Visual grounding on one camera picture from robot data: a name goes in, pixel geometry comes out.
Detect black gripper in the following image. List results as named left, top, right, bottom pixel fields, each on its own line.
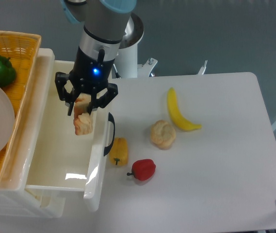
left=55, top=47, right=118, bottom=116

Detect square toasted bread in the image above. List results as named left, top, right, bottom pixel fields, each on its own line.
left=73, top=93, right=93, bottom=135

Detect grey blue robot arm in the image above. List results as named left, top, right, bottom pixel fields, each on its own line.
left=55, top=0, right=136, bottom=115

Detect open white upper drawer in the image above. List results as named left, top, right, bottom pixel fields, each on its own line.
left=26, top=61, right=113, bottom=212

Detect round bread roll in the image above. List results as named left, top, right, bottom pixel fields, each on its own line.
left=150, top=120, right=176, bottom=150

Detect yellow bell pepper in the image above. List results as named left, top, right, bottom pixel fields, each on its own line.
left=109, top=137, right=129, bottom=166

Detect yellow woven basket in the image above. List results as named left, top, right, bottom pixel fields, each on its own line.
left=0, top=31, right=41, bottom=181

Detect red bell pepper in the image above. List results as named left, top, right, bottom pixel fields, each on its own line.
left=127, top=159, right=156, bottom=181

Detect yellow banana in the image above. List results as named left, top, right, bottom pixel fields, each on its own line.
left=167, top=87, right=202, bottom=132

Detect black drawer handle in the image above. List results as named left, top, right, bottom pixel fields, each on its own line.
left=103, top=112, right=115, bottom=156

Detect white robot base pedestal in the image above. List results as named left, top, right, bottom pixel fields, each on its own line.
left=112, top=13, right=158, bottom=79

